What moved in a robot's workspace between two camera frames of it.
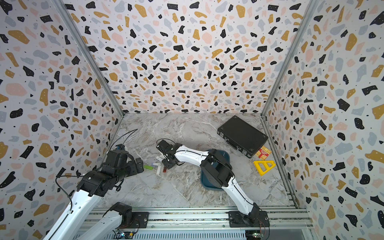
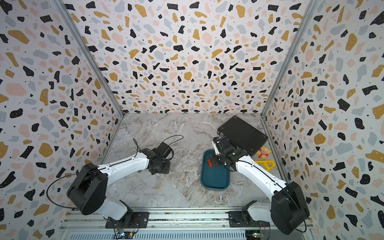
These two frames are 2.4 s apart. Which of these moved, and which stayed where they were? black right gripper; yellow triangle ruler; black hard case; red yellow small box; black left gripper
Moved: black left gripper; black right gripper
Stayed: yellow triangle ruler; red yellow small box; black hard case
